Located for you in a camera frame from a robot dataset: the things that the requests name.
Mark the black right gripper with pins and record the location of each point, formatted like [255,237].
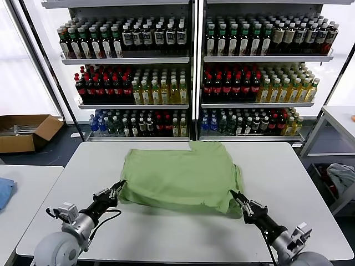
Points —
[256,212]

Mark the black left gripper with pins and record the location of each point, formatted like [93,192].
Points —
[104,199]

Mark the green polo shirt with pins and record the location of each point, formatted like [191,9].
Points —
[180,177]

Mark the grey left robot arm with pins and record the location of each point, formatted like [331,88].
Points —
[55,249]

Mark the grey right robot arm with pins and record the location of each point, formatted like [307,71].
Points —
[285,243]

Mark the dark bottle white cap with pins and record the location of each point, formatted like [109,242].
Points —
[248,127]
[142,127]
[134,128]
[150,127]
[126,128]
[239,127]

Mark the dark green drink bottle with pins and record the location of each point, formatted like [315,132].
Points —
[222,127]
[119,126]
[111,126]
[231,127]

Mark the blue drink bottle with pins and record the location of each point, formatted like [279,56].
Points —
[102,124]
[213,124]
[93,124]
[204,124]

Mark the white paper scrap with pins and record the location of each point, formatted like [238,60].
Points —
[75,135]

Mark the cola bottle red cap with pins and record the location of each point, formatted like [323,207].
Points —
[168,126]
[80,90]
[256,87]
[227,87]
[217,87]
[247,87]
[108,90]
[159,126]
[117,90]
[127,90]
[281,124]
[237,87]
[98,90]
[89,90]
[208,87]
[273,124]

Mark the yellow drink bottle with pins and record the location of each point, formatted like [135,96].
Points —
[136,92]
[284,91]
[165,92]
[264,91]
[289,127]
[145,92]
[174,92]
[175,128]
[313,90]
[298,126]
[294,91]
[274,91]
[183,127]
[183,92]
[304,91]
[155,92]

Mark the red item under table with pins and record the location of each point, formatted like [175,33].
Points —
[331,188]

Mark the pale blue crumpled cloth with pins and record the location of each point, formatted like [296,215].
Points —
[344,177]

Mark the open cardboard box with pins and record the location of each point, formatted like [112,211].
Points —
[16,144]

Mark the clear plastic packets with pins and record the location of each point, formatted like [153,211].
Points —
[23,129]

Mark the blue folded cloth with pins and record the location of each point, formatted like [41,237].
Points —
[5,191]

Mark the grey metal drinks shelf rack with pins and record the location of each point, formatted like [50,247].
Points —
[263,59]
[124,61]

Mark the dark bottle green cap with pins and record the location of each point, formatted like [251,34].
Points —
[75,43]
[210,40]
[233,40]
[65,43]
[244,40]
[222,40]
[106,42]
[266,40]
[85,43]
[117,42]
[95,42]
[255,40]

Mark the dark bottle blue white label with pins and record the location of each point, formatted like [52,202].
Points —
[170,37]
[181,37]
[147,38]
[331,39]
[311,38]
[321,39]
[300,38]
[159,38]
[127,38]
[137,38]

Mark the dark bottle beige label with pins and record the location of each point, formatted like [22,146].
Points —
[289,38]
[278,38]

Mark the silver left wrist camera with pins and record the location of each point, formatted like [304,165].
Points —
[69,212]

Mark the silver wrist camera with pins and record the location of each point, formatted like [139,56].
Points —
[302,231]
[69,212]

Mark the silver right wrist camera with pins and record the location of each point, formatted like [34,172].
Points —
[302,231]

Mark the grey metal frame table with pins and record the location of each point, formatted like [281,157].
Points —
[332,154]

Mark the black slanted frame pole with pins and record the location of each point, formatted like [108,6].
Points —
[337,83]
[53,74]

